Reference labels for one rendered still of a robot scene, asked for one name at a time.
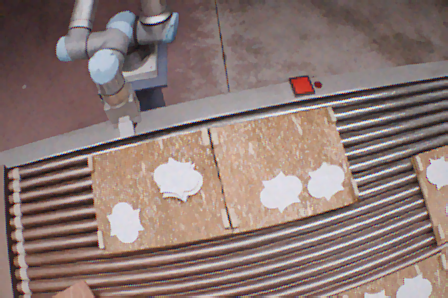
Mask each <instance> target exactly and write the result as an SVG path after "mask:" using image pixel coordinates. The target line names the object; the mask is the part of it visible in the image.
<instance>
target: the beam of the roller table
mask: <svg viewBox="0 0 448 298"><path fill-rule="evenodd" d="M441 79H448V60H444V61H437V62H435V61H434V62H429V63H427V62H426V63H421V64H419V63H418V64H412V65H410V64H409V65H404V66H398V67H396V66H394V67H389V68H382V69H380V68H379V69H372V70H365V71H358V72H351V73H348V72H347V73H344V74H336V75H328V76H324V77H323V76H321V77H317V78H310V80H311V82H312V85H313V87H314V89H315V95H311V96H309V95H306V96H303V97H298V98H295V95H294V92H293V89H292V87H291V85H290V83H289V82H282V83H278V84H274V85H264V86H260V87H256V88H251V89H246V90H241V91H232V92H227V93H222V94H217V95H213V96H208V97H203V98H198V99H193V100H189V101H184V102H182V103H180V104H175V105H171V106H166V107H161V108H157V109H152V110H148V111H144V112H140V113H141V118H142V121H140V122H137V126H136V128H135V133H136V135H134V136H131V137H128V138H125V139H121V138H120V131H119V128H115V129H114V127H113V126H112V125H111V122H110V121H107V122H102V123H98V124H95V125H91V126H88V127H84V128H80V129H76V130H73V131H70V132H66V133H63V134H59V135H57V136H53V137H50V138H47V139H43V140H41V141H34V142H31V143H29V144H26V145H23V146H20V147H15V148H12V149H9V150H6V151H1V152H0V166H1V165H4V166H6V167H7V168H8V170H11V171H12V170H13V169H14V168H23V167H26V166H28V165H29V166H32V165H35V164H37V163H40V162H41V163H43V162H46V161H49V160H52V159H59V158H62V157H65V156H68V155H72V154H75V153H82V152H86V151H89V150H93V149H97V148H100V147H104V146H108V145H112V144H115V143H119V142H124V141H127V140H132V139H136V138H140V137H144V136H149V135H153V134H157V133H162V132H167V131H170V130H175V129H180V128H184V127H189V126H194V125H198V124H203V123H208V122H213V121H217V120H222V119H227V118H231V117H236V116H241V115H245V114H250V113H255V112H260V111H264V110H269V109H273V108H275V109H277V108H282V107H287V106H290V105H295V104H304V103H308V102H312V101H316V100H317V101H320V100H324V99H328V98H336V97H340V96H342V97H343V96H347V95H351V94H352V95H354V94H357V93H365V92H368V91H369V92H371V91H375V90H377V91H378V90H381V89H388V88H394V87H400V86H406V85H411V84H417V83H423V82H425V83H426V82H428V81H429V82H431V81H436V80H441ZM315 81H319V82H320V83H322V88H320V89H317V88H316V87H315V86H314V82H315Z"/></svg>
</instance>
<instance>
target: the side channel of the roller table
mask: <svg viewBox="0 0 448 298"><path fill-rule="evenodd" d="M8 172H9V170H8V168H7V167H6V166H4V165H1V166H0V288H1V289H0V291H1V296H2V297H1V298H19V296H20V295H23V293H22V294H21V293H19V292H18V289H17V284H18V282H20V283H21V282H22V281H20V280H18V279H17V278H16V275H15V270H16V269H19V268H18V267H16V266H15V265H14V259H13V258H14V257H16V256H18V254H17V255H15V254H14V252H13V249H12V245H13V244H15V243H16V244H17V242H13V239H12V238H11V232H12V231H15V229H12V227H11V225H10V219H13V218H15V217H12V216H11V215H10V210H9V208H10V206H14V205H11V203H10V202H9V196H10V194H12V193H10V190H9V187H8V185H9V182H11V181H10V179H9V175H8Z"/></svg>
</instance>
